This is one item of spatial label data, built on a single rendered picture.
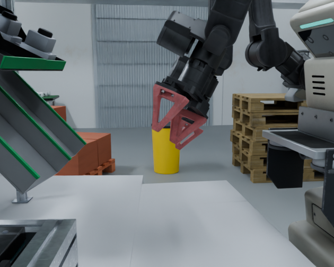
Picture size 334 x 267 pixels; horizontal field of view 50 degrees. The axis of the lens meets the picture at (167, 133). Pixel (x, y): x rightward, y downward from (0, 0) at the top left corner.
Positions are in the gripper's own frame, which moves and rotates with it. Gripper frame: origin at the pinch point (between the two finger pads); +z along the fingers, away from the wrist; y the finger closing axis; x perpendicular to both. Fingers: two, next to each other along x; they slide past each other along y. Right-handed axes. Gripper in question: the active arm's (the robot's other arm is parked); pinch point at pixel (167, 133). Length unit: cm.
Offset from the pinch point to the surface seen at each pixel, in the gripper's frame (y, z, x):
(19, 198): -11.5, 30.2, -34.0
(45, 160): 4.8, 15.4, -18.5
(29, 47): 9.4, -3.0, -32.2
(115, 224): -9.9, 21.8, -5.7
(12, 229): 20.7, 22.8, -4.1
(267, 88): -722, -243, -181
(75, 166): -235, 51, -188
